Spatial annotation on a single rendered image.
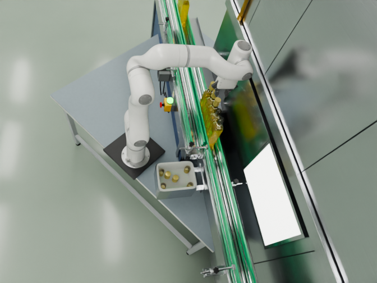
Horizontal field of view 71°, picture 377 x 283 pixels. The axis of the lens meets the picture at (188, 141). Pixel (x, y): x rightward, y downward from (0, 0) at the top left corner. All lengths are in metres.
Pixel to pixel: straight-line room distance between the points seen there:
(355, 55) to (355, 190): 0.40
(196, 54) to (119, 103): 1.10
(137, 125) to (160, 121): 0.66
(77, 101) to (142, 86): 1.07
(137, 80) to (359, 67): 0.78
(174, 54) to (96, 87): 1.20
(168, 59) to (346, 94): 0.63
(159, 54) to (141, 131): 0.49
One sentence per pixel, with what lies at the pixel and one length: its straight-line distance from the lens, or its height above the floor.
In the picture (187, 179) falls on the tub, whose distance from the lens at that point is 1.62.
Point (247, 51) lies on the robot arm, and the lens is 1.21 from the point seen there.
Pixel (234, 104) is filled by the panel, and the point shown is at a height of 1.28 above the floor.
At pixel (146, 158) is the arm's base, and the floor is 0.79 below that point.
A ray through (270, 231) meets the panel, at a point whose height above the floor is 1.25.
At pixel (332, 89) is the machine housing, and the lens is 1.00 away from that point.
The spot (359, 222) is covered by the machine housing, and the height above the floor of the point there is 1.73.
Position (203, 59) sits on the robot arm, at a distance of 1.13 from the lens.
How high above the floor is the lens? 2.42
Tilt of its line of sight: 58 degrees down
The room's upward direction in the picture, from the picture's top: 22 degrees clockwise
